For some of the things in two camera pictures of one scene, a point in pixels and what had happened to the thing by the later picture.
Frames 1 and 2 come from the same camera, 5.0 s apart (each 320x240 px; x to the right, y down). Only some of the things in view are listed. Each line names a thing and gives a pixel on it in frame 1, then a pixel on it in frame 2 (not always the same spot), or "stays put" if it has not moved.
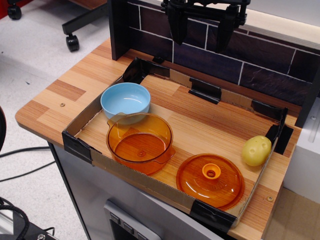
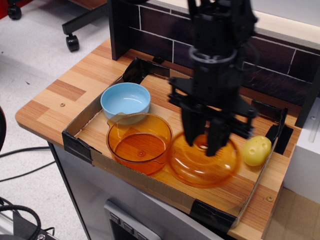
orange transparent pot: [139, 142] stays put
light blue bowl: [125, 98] stays put
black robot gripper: [232, 12] → [215, 91]
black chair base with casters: [72, 41] stays put
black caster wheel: [14, 11] stays put
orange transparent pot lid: [213, 179] → [191, 165]
